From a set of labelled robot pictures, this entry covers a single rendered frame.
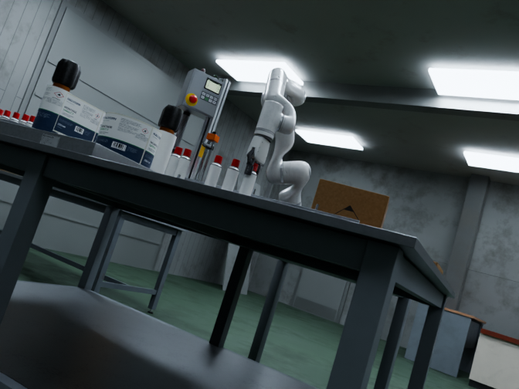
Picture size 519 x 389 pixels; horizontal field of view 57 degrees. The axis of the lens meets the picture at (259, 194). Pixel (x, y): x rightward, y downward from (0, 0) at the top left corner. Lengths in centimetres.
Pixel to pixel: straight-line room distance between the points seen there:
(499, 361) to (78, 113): 618
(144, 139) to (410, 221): 854
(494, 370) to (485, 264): 286
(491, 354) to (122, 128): 613
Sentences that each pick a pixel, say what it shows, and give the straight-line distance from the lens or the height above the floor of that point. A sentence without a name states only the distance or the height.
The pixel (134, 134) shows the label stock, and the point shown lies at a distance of 165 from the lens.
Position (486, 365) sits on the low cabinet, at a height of 32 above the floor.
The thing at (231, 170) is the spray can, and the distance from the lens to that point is 204.
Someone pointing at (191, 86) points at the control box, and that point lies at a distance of 234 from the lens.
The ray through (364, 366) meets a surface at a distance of 94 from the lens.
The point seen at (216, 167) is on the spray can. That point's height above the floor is 103.
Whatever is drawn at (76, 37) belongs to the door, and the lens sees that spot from 697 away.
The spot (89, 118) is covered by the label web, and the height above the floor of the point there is 102.
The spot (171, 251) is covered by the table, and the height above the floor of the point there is 55.
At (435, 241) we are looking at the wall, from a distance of 973.
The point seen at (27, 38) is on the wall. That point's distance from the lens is 667.
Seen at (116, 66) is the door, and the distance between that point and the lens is 733.
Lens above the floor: 71
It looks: 7 degrees up
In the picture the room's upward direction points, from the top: 18 degrees clockwise
